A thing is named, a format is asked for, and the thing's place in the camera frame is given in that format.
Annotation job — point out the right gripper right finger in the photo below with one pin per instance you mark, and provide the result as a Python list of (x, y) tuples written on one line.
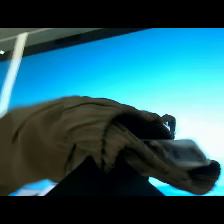
[(133, 185)]

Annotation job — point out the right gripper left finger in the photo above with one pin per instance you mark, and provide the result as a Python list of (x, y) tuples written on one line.
[(83, 181)]

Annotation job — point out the brown pants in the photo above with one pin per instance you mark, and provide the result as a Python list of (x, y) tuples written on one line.
[(56, 133)]

